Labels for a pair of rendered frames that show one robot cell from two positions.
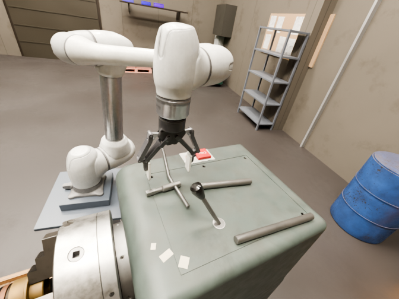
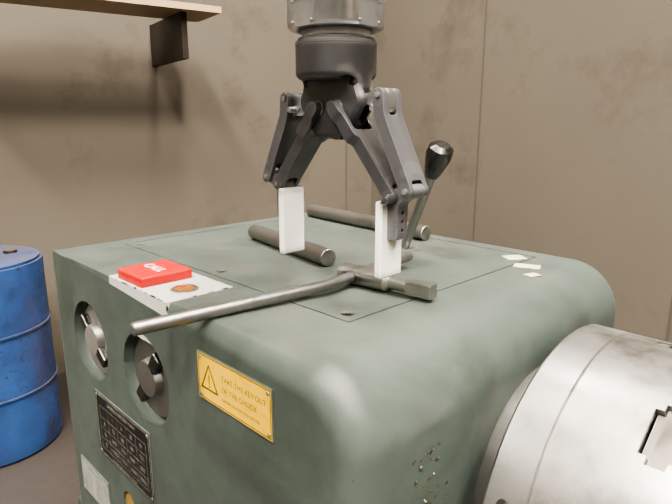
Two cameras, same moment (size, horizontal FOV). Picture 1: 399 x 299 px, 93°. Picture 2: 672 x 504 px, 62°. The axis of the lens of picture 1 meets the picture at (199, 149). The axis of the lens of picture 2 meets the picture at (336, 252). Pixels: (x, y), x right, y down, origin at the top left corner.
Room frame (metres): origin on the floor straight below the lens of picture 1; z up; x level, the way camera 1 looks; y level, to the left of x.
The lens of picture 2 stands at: (0.60, 0.62, 1.43)
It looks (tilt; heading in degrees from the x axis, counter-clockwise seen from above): 13 degrees down; 257
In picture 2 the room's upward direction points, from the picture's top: straight up
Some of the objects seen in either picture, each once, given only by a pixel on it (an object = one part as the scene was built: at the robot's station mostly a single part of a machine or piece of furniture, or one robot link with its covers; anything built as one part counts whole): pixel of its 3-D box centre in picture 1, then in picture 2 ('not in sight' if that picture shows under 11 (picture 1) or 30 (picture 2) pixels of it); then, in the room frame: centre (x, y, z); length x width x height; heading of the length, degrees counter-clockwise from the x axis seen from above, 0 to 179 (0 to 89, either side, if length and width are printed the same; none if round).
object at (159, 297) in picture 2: (196, 161); (170, 305); (0.65, 0.00, 1.23); 0.13 x 0.08 x 0.06; 121
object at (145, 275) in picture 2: (201, 154); (155, 276); (0.66, -0.01, 1.26); 0.06 x 0.06 x 0.02; 31
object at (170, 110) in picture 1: (173, 105); (336, 4); (0.48, 0.09, 1.53); 0.09 x 0.09 x 0.06
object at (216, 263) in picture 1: (206, 225); (319, 392); (0.46, -0.08, 1.06); 0.59 x 0.48 x 0.39; 121
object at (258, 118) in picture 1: (266, 80); not in sight; (4.18, -1.13, 0.92); 0.95 x 0.40 x 1.83; 21
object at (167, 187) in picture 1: (163, 188); (385, 281); (0.43, 0.09, 1.27); 0.12 x 0.02 x 0.02; 126
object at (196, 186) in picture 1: (197, 190); (436, 160); (0.33, -0.01, 1.38); 0.04 x 0.03 x 0.05; 121
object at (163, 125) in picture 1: (171, 129); (336, 88); (0.48, 0.09, 1.46); 0.08 x 0.07 x 0.09; 121
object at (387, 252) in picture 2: (148, 169); (388, 238); (0.44, 0.15, 1.32); 0.03 x 0.01 x 0.07; 31
